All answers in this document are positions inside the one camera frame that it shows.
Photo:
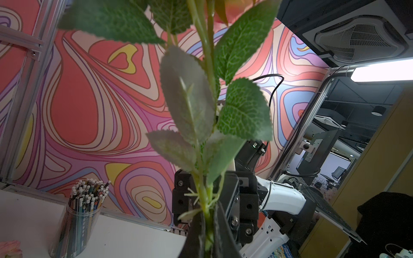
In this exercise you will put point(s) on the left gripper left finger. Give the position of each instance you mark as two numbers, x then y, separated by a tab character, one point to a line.
194	246

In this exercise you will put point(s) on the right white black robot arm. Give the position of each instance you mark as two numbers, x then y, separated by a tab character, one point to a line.
284	214

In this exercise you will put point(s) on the peach peony spray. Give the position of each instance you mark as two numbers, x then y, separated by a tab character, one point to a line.
206	43

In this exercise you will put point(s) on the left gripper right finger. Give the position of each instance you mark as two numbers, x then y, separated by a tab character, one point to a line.
224	244

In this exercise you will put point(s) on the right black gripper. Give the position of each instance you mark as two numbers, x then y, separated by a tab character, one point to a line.
239	199

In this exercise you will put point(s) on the metal mesh pencil cup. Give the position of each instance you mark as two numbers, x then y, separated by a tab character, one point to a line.
79	218

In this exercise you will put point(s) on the pink peach rose spray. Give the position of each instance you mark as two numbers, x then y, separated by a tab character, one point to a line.
11	249

